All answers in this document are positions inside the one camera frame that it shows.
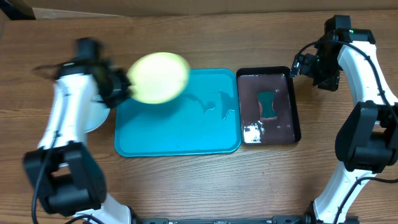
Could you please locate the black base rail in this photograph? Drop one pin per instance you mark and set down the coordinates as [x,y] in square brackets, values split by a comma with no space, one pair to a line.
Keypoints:
[279,219]

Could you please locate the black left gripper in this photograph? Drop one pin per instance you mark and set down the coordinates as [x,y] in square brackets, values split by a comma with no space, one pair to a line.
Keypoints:
[112,101]

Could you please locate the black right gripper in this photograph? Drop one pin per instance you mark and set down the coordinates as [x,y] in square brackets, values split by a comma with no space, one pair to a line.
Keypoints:
[332,84]

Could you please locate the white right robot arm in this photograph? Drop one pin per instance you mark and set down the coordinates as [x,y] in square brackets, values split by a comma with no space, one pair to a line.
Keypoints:
[367,142]

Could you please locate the black rectangular water tray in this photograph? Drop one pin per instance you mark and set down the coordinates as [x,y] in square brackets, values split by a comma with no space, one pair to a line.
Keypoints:
[285,129]

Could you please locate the brown cardboard backdrop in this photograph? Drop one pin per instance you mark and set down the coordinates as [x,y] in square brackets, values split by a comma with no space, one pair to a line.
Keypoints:
[200,7]

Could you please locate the dark object top left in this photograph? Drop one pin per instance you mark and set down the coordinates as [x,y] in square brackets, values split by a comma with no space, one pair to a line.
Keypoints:
[17,10]

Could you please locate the yellow plate with stain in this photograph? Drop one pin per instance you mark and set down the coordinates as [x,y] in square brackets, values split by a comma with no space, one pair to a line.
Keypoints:
[158,77]

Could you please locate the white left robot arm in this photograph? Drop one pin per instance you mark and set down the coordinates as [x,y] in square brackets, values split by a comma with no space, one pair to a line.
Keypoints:
[65,177]

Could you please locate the light blue plate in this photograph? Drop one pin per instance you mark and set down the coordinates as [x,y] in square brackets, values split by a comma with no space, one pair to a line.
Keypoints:
[98,113]

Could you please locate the teal plastic serving tray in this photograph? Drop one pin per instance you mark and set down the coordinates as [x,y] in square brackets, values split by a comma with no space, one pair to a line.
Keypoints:
[204,119]

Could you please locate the green and pink sponge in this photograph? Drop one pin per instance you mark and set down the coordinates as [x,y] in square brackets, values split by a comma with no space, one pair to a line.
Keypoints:
[266,110]

